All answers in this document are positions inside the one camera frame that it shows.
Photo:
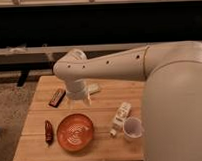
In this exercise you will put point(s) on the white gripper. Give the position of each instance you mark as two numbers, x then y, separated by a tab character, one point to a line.
77	90

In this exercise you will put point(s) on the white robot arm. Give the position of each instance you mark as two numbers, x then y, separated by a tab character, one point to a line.
171	106

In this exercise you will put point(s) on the dark red chili pepper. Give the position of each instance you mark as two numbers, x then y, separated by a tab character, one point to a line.
48	132

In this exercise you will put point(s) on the white small bottle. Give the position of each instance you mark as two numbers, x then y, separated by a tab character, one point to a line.
121	115

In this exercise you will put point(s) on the wooden table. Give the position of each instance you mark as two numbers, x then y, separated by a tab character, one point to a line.
32	144

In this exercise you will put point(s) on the white sponge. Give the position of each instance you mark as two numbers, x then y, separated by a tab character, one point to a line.
94	88

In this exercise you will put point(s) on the orange patterned plate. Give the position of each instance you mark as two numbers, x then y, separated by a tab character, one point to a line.
75	132

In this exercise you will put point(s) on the white plastic cup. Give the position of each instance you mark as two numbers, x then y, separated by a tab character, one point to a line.
132	129

